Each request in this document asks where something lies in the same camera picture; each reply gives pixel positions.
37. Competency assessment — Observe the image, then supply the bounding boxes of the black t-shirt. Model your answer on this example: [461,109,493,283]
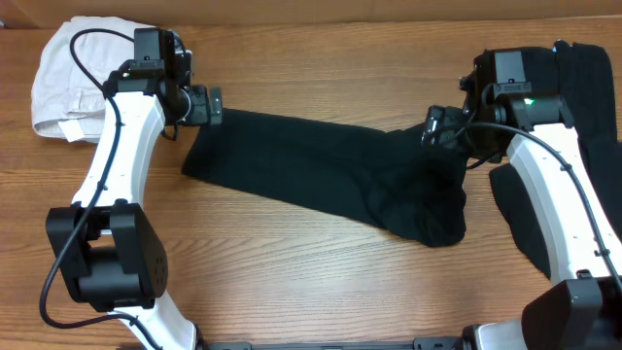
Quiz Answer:
[182,110,467,247]

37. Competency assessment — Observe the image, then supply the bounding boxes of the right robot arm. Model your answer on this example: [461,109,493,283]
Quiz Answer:
[414,48,621,350]

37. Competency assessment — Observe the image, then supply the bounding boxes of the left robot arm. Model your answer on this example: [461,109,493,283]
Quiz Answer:
[39,27,224,349]

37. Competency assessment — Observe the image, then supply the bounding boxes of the black clothes pile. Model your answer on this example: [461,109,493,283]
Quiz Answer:
[489,41,621,276]

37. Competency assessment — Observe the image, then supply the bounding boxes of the folded beige shorts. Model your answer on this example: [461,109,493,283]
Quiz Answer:
[31,17,145,143]

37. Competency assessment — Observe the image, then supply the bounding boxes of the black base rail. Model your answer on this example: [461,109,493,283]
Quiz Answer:
[199,336,472,350]

